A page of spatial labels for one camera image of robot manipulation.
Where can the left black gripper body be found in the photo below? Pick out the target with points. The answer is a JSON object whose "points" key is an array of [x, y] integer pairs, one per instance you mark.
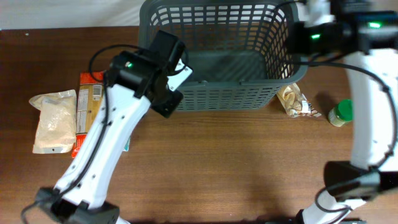
{"points": [[172, 105]]}

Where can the orange spaghetti packet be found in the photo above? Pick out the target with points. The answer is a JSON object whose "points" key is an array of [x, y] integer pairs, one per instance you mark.
{"points": [[89, 101]]}

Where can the blue tissue pack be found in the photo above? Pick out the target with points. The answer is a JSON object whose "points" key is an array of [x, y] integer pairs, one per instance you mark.
{"points": [[126, 147]]}

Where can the grey plastic shopping basket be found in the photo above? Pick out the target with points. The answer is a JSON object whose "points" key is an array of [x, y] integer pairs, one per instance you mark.
{"points": [[235, 48]]}

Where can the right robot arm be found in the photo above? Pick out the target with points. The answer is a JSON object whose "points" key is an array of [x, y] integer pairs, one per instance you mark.
{"points": [[365, 44]]}

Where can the beige snack bag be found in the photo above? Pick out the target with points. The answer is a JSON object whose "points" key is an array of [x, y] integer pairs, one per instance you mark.
{"points": [[295, 102]]}

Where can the white grain bag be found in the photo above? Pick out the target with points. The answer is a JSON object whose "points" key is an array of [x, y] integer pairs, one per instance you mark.
{"points": [[56, 130]]}

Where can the green lid glass jar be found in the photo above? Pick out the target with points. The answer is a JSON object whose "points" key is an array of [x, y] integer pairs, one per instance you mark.
{"points": [[341, 114]]}

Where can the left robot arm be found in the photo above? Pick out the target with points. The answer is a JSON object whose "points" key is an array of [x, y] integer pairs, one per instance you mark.
{"points": [[138, 80]]}

